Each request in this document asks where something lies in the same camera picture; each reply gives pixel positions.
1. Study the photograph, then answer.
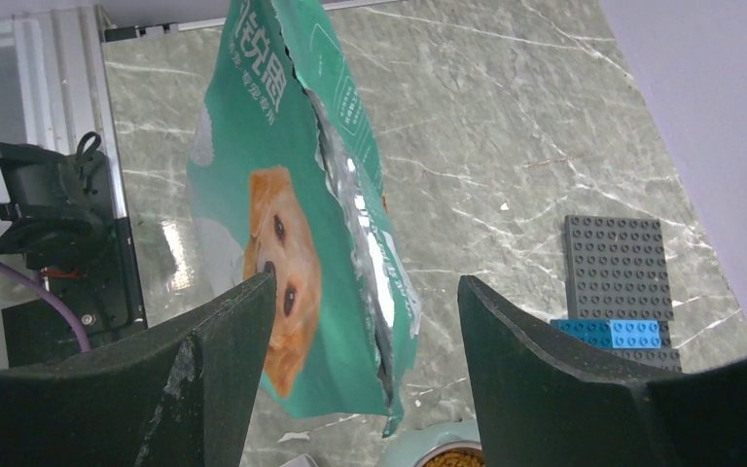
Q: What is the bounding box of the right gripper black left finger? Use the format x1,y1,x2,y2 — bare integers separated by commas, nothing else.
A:
0,273,276,466

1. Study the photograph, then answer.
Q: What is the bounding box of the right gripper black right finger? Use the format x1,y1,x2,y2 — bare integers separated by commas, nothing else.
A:
457,275,747,466

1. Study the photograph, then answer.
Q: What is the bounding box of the green pet food bag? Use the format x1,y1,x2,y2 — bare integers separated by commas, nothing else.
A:
187,1,421,436

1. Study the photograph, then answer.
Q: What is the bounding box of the brown pet food kibble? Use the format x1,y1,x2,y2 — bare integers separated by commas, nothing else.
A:
422,448,485,467

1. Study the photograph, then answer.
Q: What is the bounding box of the teal double pet bowl stand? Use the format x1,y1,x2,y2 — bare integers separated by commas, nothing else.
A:
376,419,484,467

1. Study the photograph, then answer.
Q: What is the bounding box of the blue building block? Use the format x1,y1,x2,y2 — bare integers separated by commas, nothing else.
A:
550,319,662,349

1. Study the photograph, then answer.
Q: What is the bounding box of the grey building block baseplate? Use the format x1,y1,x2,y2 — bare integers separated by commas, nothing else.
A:
564,214,682,373

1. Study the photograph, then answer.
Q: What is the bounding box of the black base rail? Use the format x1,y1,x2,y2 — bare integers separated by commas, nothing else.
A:
0,131,148,348

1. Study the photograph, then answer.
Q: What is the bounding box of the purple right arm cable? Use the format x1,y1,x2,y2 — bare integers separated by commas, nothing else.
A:
0,251,92,354

